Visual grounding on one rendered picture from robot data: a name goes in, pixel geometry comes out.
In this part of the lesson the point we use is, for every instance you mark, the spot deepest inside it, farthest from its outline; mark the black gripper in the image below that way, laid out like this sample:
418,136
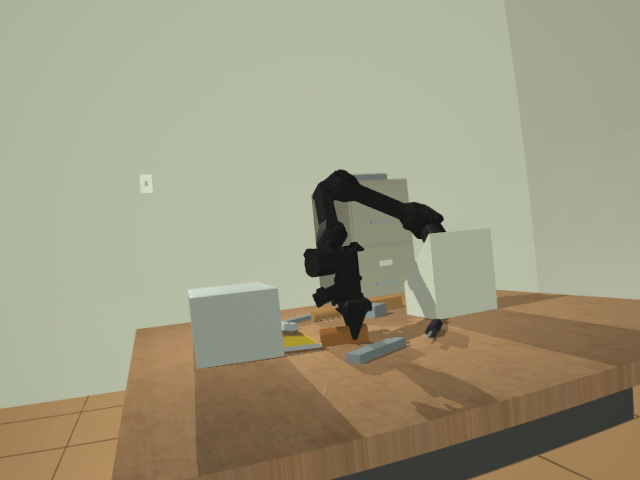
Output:
354,306

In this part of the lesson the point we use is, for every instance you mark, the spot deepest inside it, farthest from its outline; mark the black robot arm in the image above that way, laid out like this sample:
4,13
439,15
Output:
329,257

